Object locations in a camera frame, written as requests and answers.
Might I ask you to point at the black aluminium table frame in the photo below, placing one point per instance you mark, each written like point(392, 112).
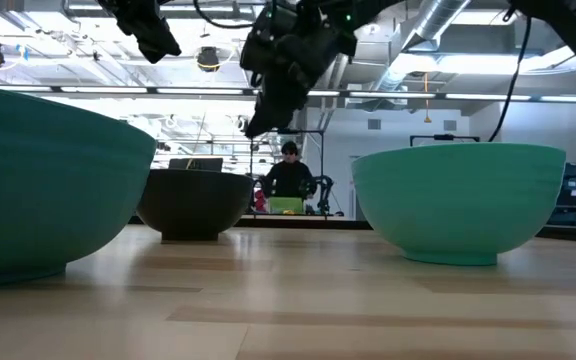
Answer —
point(568, 232)

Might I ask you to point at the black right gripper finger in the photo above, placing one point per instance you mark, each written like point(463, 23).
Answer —
point(304, 87)
point(273, 112)

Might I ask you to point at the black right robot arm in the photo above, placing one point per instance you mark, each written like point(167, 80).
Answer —
point(568, 30)

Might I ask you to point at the black background stand frame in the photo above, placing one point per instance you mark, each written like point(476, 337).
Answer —
point(443, 137)

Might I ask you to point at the green box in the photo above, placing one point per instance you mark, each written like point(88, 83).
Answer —
point(285, 205)

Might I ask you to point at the dark background monitor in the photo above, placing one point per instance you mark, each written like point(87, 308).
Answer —
point(203, 164)

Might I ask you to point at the dark teal bowl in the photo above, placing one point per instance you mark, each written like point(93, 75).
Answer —
point(43, 190)

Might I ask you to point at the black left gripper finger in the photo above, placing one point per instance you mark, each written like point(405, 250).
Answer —
point(160, 45)

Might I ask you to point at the silver ventilation duct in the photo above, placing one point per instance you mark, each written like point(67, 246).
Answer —
point(438, 20)

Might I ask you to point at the person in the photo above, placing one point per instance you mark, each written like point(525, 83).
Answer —
point(288, 180)

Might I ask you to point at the black background robot arm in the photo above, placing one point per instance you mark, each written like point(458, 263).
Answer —
point(325, 195)

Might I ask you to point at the black bowl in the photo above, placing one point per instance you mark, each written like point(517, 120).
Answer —
point(193, 205)

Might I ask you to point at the mint green bowl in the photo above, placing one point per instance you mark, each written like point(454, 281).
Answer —
point(458, 200)

